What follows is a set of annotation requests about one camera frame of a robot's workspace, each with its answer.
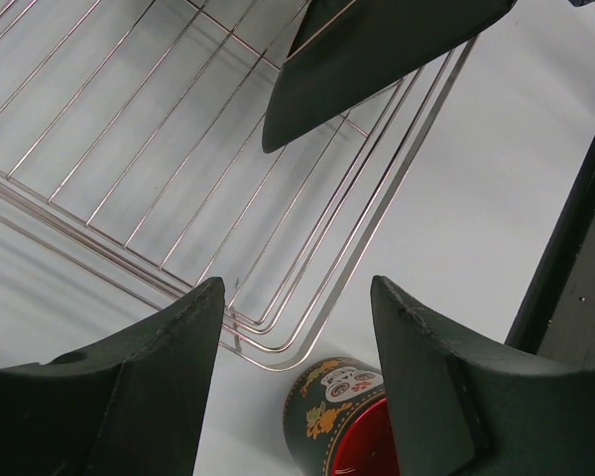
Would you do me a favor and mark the red and black mug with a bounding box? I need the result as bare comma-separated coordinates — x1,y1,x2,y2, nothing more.
283,357,400,476

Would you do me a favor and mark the metal wire dish rack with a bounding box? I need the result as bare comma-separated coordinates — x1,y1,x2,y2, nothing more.
0,1,473,372

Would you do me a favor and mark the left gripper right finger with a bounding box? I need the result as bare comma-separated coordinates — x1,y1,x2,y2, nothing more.
370,276,595,475

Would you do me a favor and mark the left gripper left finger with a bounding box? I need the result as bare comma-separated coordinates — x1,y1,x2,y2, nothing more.
0,277,225,475

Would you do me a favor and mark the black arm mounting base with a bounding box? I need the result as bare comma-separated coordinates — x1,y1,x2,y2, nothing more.
505,135,595,367

